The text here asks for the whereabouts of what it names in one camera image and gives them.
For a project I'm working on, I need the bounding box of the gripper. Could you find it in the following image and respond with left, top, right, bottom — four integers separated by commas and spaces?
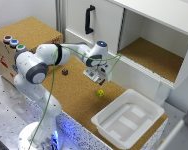
83, 61, 113, 86

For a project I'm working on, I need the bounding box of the red button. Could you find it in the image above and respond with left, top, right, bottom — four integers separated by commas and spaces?
2, 35, 13, 45

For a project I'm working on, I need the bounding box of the purple block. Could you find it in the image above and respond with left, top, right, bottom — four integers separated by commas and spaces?
61, 68, 69, 76

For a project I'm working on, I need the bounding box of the black door handle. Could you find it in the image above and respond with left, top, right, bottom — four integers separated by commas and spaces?
84, 4, 96, 35

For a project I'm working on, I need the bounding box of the green cable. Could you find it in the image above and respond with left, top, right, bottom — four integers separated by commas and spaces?
27, 45, 123, 150

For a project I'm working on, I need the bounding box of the white plastic box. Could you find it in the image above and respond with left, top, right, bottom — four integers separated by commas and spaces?
90, 88, 166, 150

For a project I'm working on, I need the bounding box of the white sliding door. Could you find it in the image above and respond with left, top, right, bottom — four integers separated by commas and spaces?
63, 0, 125, 54

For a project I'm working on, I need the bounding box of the green button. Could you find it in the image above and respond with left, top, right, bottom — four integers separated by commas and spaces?
15, 43, 27, 53

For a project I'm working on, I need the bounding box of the blue button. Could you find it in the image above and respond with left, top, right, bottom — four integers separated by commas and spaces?
9, 38, 20, 49

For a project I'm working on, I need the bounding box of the yellow block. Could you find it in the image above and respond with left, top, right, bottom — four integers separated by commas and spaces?
96, 89, 106, 98

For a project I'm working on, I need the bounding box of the white cabinet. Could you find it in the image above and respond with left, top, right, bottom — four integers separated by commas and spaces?
56, 0, 188, 107

